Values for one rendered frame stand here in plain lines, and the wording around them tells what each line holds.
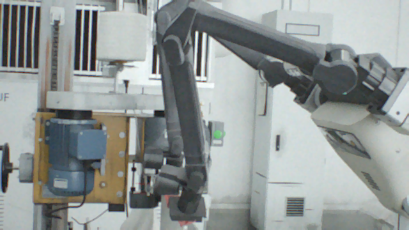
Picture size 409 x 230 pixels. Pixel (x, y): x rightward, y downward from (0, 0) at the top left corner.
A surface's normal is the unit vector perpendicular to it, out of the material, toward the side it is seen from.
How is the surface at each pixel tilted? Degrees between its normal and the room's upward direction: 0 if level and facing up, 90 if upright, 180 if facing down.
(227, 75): 90
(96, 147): 90
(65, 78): 90
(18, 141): 90
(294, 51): 116
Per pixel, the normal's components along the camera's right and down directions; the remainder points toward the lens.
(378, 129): 0.16, 0.06
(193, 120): -0.12, 0.53
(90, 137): 0.60, 0.07
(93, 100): 0.77, 0.07
